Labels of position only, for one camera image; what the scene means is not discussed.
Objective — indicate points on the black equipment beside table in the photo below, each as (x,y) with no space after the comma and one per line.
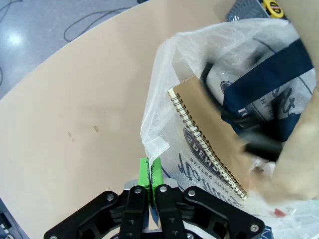
(6,221)

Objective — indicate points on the person's hand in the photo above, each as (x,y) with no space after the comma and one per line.
(294,159)

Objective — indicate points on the translucent printed plastic shopping bag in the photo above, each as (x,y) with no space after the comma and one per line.
(169,104)

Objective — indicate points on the brown spiral notebook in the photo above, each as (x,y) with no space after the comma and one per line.
(214,129)

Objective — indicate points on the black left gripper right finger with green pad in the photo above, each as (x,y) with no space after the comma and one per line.
(172,214)

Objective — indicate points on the yellow tape measure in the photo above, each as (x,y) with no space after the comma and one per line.
(273,7)

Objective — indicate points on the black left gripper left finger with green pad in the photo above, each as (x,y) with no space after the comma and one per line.
(129,211)

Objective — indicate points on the black oblong item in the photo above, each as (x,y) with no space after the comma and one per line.
(263,147)

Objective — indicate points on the white paper slip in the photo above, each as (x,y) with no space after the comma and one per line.
(286,211)

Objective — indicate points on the dark grey ribbed item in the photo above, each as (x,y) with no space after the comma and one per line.
(246,10)

